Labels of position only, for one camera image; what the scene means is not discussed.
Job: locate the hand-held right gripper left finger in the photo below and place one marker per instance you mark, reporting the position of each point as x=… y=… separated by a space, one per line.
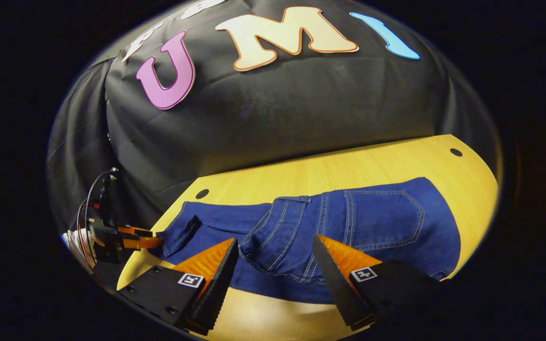
x=216 y=289

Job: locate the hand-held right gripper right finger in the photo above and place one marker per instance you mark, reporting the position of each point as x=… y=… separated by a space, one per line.
x=337 y=284

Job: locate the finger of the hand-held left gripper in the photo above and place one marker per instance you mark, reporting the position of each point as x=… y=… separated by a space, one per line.
x=135 y=231
x=142 y=243

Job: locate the blue denim jeans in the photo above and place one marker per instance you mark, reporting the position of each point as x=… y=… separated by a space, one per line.
x=377 y=222

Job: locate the black backdrop cloth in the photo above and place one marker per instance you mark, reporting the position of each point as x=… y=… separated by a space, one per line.
x=277 y=113

